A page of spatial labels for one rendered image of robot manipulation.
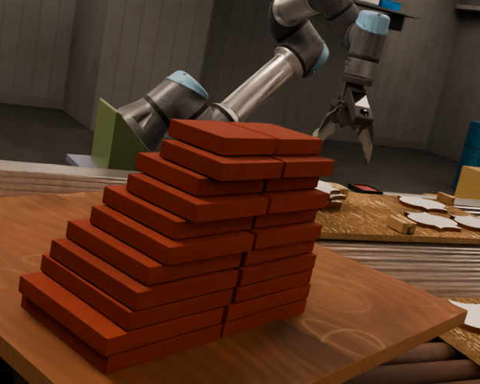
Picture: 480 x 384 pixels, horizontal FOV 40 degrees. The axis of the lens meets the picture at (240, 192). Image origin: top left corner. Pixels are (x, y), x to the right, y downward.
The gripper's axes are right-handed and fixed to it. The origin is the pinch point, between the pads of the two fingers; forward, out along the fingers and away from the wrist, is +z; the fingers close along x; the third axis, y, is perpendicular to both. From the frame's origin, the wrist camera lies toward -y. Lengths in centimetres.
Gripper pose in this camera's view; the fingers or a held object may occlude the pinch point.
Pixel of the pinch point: (338, 160)
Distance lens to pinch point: 159.7
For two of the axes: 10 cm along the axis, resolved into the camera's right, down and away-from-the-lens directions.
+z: -2.2, 9.5, 2.3
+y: -1.5, -2.6, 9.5
